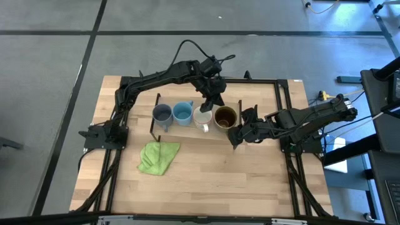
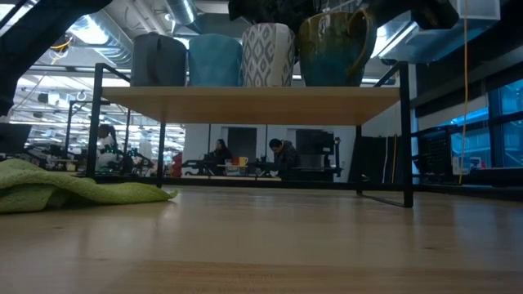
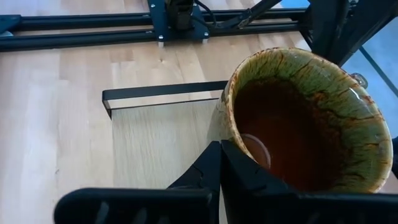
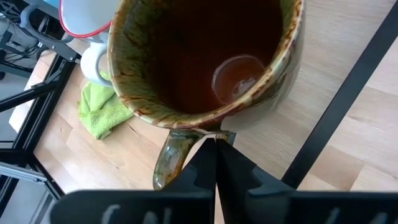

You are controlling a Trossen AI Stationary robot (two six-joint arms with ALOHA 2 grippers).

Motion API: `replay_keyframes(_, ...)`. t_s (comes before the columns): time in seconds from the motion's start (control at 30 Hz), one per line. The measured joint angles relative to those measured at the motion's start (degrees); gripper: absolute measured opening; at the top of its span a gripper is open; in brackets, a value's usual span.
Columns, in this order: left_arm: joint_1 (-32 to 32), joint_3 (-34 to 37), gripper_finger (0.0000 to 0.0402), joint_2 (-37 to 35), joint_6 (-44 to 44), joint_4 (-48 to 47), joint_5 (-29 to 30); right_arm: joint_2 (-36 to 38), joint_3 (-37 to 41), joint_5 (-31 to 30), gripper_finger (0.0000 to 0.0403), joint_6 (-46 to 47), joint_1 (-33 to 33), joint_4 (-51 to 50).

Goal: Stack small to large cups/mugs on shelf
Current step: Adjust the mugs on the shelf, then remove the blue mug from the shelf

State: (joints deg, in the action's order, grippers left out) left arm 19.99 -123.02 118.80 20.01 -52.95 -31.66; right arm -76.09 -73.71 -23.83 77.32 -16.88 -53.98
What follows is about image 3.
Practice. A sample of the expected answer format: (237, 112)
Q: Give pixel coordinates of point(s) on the black camera gantry beam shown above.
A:
(339, 28)

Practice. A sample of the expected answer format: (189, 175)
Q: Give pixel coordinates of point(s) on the wooden shelf with black frame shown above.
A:
(161, 140)

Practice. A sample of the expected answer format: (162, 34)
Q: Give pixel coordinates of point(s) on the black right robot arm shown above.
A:
(180, 18)

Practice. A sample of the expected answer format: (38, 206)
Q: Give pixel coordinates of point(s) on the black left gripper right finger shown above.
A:
(245, 180)

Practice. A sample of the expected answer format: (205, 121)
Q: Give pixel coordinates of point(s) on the green brown glazed mug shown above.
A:
(311, 124)

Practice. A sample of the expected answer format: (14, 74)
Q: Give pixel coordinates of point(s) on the grey caster wheel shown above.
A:
(360, 80)

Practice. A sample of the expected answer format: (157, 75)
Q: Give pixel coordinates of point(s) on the black table rail frame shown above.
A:
(77, 31)

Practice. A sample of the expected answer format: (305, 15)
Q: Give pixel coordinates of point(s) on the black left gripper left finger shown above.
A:
(205, 174)

